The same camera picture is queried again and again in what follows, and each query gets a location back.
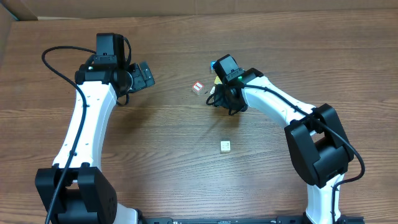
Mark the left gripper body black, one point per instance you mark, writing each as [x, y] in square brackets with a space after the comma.
[138, 82]

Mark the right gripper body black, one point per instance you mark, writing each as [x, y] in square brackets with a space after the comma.
[222, 97]

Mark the white dotted wooden block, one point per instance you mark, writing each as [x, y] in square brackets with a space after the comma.
[225, 146]

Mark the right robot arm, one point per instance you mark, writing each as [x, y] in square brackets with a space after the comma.
[318, 145]

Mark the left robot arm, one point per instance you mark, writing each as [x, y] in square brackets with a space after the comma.
[74, 189]

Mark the white picture block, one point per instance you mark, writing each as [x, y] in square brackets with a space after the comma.
[212, 90]

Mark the yellow block middle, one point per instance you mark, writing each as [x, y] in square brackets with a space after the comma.
[217, 81]

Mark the red I letter block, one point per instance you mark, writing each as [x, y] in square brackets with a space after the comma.
[198, 88]

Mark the blue letter block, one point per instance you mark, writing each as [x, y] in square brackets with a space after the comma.
[211, 66]

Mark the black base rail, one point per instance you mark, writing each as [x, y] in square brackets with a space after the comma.
[298, 219]

